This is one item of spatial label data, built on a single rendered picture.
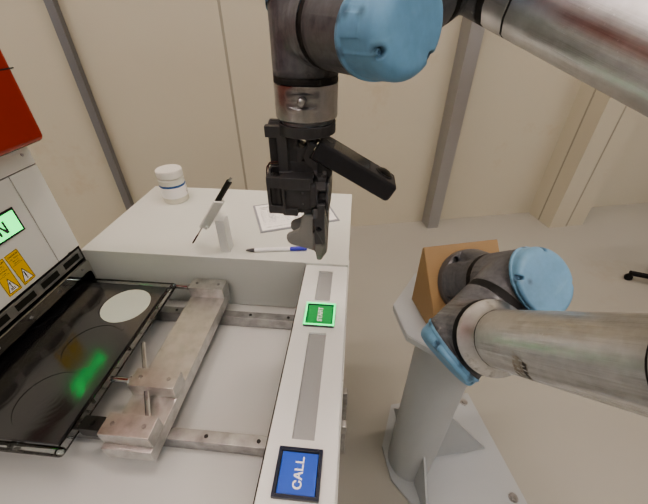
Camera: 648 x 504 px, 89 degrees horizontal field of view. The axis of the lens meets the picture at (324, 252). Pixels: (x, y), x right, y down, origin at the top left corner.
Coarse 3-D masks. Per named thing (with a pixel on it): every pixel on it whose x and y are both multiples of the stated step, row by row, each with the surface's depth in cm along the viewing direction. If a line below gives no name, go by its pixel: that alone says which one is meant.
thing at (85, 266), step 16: (80, 272) 76; (48, 288) 70; (64, 288) 72; (32, 304) 66; (48, 304) 69; (16, 320) 63; (32, 320) 65; (0, 336) 60; (16, 336) 62; (0, 352) 59
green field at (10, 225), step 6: (0, 216) 59; (6, 216) 60; (12, 216) 61; (0, 222) 59; (6, 222) 60; (12, 222) 61; (18, 222) 62; (0, 228) 59; (6, 228) 60; (12, 228) 61; (18, 228) 62; (0, 234) 59; (6, 234) 60; (12, 234) 61; (0, 240) 59
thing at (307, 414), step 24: (312, 288) 67; (336, 288) 67; (336, 312) 62; (312, 336) 58; (336, 336) 57; (288, 360) 54; (312, 360) 54; (336, 360) 54; (288, 384) 50; (312, 384) 50; (336, 384) 50; (288, 408) 47; (312, 408) 47; (336, 408) 47; (288, 432) 44; (312, 432) 45; (336, 432) 44; (264, 456) 42; (336, 456) 42; (264, 480) 40; (336, 480) 40
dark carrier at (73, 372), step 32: (96, 288) 76; (128, 288) 76; (160, 288) 76; (64, 320) 68; (96, 320) 68; (128, 320) 68; (32, 352) 62; (64, 352) 62; (96, 352) 62; (0, 384) 57; (32, 384) 57; (64, 384) 57; (96, 384) 57; (0, 416) 52; (32, 416) 52; (64, 416) 52
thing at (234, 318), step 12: (168, 312) 77; (180, 312) 77; (228, 312) 77; (240, 312) 77; (252, 312) 77; (228, 324) 77; (240, 324) 77; (252, 324) 77; (264, 324) 76; (276, 324) 76; (288, 324) 76
